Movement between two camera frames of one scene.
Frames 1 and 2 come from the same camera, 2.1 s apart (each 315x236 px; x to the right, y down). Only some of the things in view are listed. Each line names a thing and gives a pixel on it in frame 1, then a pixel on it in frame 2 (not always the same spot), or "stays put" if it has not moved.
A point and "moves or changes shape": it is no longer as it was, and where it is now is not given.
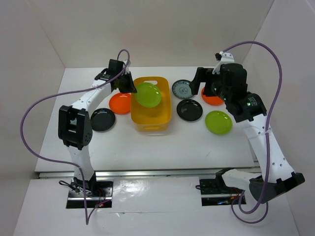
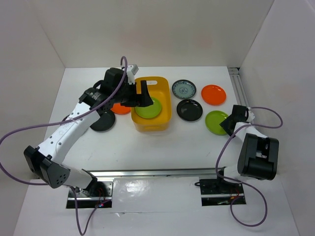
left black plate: x=102 y=119 stays put
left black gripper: x=131 y=88 → x=142 y=100
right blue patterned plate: x=181 y=89 stays put
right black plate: x=189 y=110 stays put
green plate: x=218 y=122 stays put
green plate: x=148 y=94 moves or changes shape
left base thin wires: x=88 y=192 stays put
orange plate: x=212 y=100 stays put
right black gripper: x=203 y=74 → x=224 y=124
